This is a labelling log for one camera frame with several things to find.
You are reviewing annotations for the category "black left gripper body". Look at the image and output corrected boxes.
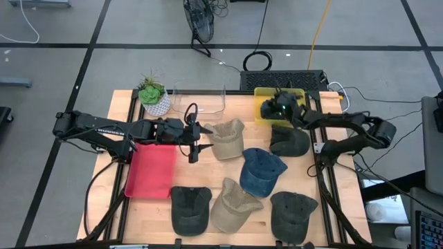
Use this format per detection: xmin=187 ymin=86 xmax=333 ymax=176
xmin=152 ymin=116 xmax=202 ymax=164

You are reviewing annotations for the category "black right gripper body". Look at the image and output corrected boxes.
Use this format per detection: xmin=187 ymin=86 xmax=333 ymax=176
xmin=275 ymin=89 xmax=307 ymax=122

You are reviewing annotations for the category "tan baseball cap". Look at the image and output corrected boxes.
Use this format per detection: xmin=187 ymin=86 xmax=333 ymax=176
xmin=210 ymin=177 xmax=265 ymax=234
xmin=203 ymin=118 xmax=246 ymax=161

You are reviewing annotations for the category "blue baseball cap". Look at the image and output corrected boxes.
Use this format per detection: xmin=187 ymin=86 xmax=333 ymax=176
xmin=269 ymin=123 xmax=311 ymax=158
xmin=239 ymin=147 xmax=289 ymax=199

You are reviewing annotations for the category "black baseball cap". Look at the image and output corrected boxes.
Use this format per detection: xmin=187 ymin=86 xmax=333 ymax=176
xmin=170 ymin=185 xmax=213 ymax=237
xmin=269 ymin=191 xmax=319 ymax=246

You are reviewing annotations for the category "yellow plastic bin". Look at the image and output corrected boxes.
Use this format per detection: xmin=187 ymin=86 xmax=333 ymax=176
xmin=253 ymin=86 xmax=307 ymax=126

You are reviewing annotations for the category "black perforated computer case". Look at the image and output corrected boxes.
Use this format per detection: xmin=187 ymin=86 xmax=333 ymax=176
xmin=239 ymin=69 xmax=329 ymax=92

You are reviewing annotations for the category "clear plastic bin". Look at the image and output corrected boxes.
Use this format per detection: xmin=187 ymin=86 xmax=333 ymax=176
xmin=172 ymin=81 xmax=226 ymax=122

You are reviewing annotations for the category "succulent in patterned white pot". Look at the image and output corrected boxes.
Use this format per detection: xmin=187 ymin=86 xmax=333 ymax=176
xmin=137 ymin=68 xmax=172 ymax=118

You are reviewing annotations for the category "red plastic bin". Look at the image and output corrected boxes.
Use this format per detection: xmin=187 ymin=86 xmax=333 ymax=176
xmin=123 ymin=142 xmax=178 ymax=200

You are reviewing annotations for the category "black floor fan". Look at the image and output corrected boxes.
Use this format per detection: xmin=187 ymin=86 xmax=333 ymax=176
xmin=182 ymin=0 xmax=216 ymax=58

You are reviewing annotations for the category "black desk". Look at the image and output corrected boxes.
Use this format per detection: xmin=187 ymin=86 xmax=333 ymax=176
xmin=359 ymin=169 xmax=426 ymax=203

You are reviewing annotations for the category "white paper roll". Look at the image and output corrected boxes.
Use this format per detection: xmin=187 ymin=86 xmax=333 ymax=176
xmin=365 ymin=202 xmax=386 ymax=222

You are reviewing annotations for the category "grey metal foot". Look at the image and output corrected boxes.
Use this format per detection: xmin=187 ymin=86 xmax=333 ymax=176
xmin=0 ymin=77 xmax=33 ymax=88
xmin=8 ymin=0 xmax=72 ymax=8

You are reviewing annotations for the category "black caster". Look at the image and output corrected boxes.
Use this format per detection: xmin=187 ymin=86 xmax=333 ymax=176
xmin=0 ymin=106 xmax=14 ymax=134

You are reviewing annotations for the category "backlit keyboard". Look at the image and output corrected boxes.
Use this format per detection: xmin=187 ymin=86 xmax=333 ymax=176
xmin=414 ymin=210 xmax=443 ymax=249

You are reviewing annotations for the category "black looped gripper cable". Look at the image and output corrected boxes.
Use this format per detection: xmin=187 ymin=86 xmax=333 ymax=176
xmin=183 ymin=102 xmax=199 ymax=126

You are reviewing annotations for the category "black aluminium table frame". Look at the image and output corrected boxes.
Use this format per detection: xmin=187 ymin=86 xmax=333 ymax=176
xmin=82 ymin=89 xmax=373 ymax=247

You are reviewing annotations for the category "white looped cable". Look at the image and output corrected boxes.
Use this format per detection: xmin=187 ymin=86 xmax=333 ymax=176
xmin=327 ymin=81 xmax=351 ymax=113

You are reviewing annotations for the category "black power cable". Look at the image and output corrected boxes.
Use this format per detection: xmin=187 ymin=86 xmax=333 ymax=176
xmin=242 ymin=0 xmax=273 ymax=72

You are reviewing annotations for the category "yellow power cable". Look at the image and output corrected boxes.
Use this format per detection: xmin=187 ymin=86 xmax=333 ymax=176
xmin=307 ymin=0 xmax=333 ymax=71

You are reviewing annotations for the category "thin black cable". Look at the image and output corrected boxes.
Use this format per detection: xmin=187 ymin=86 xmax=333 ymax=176
xmin=341 ymin=85 xmax=423 ymax=104

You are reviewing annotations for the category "white floor cable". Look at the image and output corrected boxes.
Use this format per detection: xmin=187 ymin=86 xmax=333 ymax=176
xmin=0 ymin=0 xmax=41 ymax=45

